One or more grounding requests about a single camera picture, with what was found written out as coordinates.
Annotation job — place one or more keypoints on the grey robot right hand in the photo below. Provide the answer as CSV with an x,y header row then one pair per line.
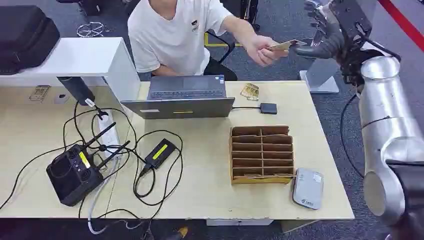
x,y
331,44

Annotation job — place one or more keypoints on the person's left hand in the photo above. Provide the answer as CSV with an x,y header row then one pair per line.
x,y
261,49

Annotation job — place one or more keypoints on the single tan card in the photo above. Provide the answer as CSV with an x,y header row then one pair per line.
x,y
285,45

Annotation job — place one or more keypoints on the stack of tan cards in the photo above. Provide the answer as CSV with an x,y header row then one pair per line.
x,y
250,91

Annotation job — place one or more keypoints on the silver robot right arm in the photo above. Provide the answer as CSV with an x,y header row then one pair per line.
x,y
384,116

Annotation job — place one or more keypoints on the grey kiosk stand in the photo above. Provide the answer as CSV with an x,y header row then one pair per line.
x,y
319,78

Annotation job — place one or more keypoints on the black office chair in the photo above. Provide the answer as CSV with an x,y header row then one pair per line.
x,y
225,49

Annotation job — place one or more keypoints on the small black hub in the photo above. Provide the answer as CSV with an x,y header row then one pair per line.
x,y
268,108

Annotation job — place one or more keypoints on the grey laptop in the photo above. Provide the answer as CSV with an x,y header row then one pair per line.
x,y
185,97

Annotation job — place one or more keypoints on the person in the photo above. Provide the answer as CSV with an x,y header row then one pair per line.
x,y
172,36

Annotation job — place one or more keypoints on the wooden card box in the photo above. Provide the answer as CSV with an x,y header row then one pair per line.
x,y
261,154

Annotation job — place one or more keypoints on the black adapter with yellow label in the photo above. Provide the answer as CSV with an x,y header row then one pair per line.
x,y
160,153

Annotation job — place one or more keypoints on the flat grey device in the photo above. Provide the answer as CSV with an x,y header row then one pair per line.
x,y
308,188

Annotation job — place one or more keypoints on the chrome star chair base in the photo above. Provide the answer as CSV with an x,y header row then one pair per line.
x,y
90,29

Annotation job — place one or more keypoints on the white power strip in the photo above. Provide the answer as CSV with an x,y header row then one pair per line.
x,y
111,136

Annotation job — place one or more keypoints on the white under-desk drawer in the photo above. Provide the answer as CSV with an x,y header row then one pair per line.
x,y
238,222

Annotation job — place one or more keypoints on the white cabinet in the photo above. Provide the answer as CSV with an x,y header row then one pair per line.
x,y
82,56

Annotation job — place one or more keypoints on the cardboard piece under desk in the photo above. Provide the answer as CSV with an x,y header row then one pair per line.
x,y
298,225

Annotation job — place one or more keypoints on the black cylinder with white tag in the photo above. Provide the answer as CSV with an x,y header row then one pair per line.
x,y
76,90

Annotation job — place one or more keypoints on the black and yellow plug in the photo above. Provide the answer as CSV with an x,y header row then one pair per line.
x,y
180,232

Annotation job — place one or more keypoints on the round grey desk grommet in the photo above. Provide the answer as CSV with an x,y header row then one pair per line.
x,y
61,98

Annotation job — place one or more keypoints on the black router with antennas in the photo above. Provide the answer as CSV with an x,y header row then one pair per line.
x,y
71,175

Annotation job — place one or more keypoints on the black bag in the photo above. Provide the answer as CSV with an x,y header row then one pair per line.
x,y
24,36

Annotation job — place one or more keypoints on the dark right wrist camera box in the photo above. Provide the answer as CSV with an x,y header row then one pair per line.
x,y
352,16

